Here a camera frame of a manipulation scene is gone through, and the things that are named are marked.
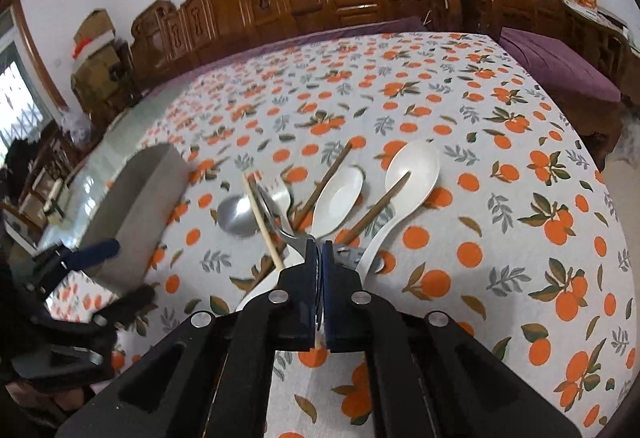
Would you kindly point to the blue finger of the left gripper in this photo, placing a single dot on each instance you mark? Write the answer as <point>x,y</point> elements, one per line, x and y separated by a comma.
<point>124,310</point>
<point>91,256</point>

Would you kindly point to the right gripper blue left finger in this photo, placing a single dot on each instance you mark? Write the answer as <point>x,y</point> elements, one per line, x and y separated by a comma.
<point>297,323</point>

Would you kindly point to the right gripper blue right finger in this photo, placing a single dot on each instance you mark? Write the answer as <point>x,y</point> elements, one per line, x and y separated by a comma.
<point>341,318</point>

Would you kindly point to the light wooden chopstick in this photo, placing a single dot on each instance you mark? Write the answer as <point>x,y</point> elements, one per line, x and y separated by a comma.
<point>259,218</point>

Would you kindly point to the metal spoon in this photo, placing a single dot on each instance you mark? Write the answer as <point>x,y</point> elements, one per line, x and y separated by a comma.
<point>236,217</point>

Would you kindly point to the white plastic fork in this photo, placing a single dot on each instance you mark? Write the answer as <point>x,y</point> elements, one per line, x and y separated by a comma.
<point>280,196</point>

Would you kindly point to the small white ceramic spoon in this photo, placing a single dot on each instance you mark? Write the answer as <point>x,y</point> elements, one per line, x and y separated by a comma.
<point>335,202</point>

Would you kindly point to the dark brown chopstick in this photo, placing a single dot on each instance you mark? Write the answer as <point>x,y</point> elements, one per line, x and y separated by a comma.
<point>313,198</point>
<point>374,211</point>

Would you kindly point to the large white plastic spoon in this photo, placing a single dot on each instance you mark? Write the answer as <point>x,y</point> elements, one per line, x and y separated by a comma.
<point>414,171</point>

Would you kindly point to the metal fork smiley handle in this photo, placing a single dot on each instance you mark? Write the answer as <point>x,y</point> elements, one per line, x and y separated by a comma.
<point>299,240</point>

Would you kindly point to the cream and black remote box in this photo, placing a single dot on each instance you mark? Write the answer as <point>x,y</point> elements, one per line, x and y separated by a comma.
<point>56,201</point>

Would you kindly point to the rectangular metal tray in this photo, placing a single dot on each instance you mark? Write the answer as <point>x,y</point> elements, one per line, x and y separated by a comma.
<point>135,212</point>

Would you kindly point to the wooden dining chair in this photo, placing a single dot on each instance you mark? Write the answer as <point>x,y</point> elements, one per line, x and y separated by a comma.
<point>56,159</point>

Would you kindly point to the window with grille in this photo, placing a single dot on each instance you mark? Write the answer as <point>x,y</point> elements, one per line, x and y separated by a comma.
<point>25,111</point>

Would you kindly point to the purple sofa cushion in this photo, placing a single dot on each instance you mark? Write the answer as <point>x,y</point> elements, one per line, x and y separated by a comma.
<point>409,24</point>

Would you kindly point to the orange print white tablecloth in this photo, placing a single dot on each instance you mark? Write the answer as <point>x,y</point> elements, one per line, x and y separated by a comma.
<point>519,243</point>

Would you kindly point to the stacked cardboard boxes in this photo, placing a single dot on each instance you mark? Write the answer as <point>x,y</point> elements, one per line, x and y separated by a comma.
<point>96,62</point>

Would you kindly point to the purple armchair cushion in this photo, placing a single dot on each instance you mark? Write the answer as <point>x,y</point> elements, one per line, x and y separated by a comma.
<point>557,67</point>

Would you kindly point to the carved wooden armchair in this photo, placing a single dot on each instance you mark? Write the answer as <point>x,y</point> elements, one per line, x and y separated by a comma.
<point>605,48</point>

